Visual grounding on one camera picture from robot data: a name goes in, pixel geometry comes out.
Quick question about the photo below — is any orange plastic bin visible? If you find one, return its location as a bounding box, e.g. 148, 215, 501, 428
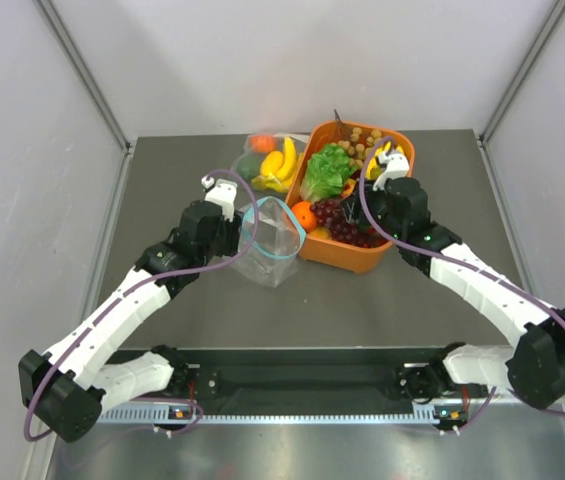
285, 120, 415, 273

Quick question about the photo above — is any fake brown longan bunch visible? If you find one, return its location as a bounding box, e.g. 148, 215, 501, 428
326, 110, 383, 160

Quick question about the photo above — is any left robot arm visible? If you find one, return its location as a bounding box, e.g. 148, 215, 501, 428
18, 197, 242, 443

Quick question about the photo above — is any fake green avocado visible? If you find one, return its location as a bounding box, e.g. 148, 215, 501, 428
236, 154, 262, 182

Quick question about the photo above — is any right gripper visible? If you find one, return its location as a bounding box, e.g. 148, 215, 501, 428
342, 177, 406, 240

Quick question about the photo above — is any fake green lettuce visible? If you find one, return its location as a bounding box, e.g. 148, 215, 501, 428
300, 144, 359, 203

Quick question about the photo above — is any fake orange tangerine in bag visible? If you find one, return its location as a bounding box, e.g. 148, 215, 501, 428
249, 134, 277, 154

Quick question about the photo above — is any purple cable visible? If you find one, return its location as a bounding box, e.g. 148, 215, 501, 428
22, 169, 261, 442
359, 135, 565, 417

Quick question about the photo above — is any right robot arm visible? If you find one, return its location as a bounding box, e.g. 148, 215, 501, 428
341, 177, 565, 410

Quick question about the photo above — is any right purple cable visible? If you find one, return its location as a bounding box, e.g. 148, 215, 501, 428
359, 135, 565, 417

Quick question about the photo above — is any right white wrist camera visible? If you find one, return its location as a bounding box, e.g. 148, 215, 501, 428
373, 146, 410, 190

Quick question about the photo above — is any fake banana bunch in bin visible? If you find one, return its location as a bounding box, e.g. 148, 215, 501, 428
365, 140, 410, 180

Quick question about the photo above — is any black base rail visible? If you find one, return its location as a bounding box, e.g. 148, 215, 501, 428
101, 344, 463, 416

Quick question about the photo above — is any fake banana bunch in bag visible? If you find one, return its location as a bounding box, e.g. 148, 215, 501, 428
251, 136, 299, 194

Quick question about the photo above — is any clear zip top bag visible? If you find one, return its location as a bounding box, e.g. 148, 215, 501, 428
231, 196, 306, 288

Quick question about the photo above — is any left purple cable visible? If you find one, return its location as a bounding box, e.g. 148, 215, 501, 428
22, 169, 261, 442

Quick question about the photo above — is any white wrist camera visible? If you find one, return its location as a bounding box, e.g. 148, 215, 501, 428
373, 146, 410, 190
201, 175, 237, 222

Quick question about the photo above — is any clear zip bag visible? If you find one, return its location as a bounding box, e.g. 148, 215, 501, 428
231, 133, 309, 195
231, 196, 306, 288

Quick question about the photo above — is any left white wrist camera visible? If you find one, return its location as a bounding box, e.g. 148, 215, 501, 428
201, 175, 237, 222

